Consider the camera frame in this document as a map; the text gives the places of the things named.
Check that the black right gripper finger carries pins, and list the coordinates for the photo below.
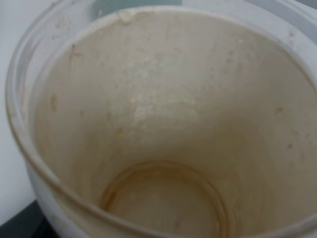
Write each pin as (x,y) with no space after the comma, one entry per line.
(29,223)

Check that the blue sleeved paper cup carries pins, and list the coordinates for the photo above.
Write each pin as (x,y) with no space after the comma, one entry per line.
(169,118)

